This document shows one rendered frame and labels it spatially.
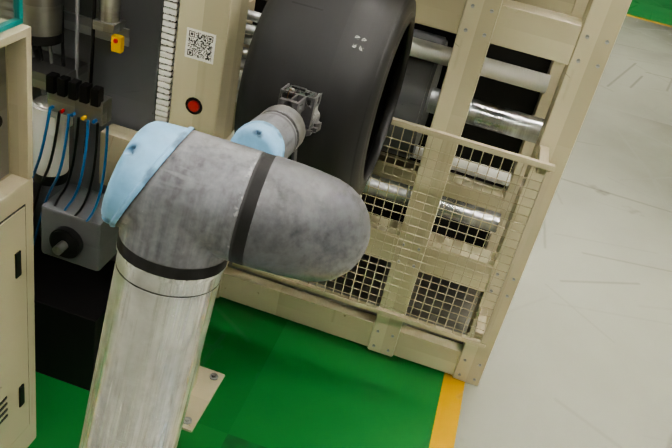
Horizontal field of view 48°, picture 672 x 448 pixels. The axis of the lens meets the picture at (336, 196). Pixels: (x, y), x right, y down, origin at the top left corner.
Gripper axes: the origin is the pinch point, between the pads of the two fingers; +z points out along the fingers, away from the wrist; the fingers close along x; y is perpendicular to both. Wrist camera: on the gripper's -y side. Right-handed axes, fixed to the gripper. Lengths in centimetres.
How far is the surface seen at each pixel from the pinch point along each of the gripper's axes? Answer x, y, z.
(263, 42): 13.9, 10.2, 4.6
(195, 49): 35.2, -0.1, 21.2
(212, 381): 23, -117, 50
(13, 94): 64, -13, -7
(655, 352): -135, -106, 148
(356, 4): -2.1, 21.6, 13.0
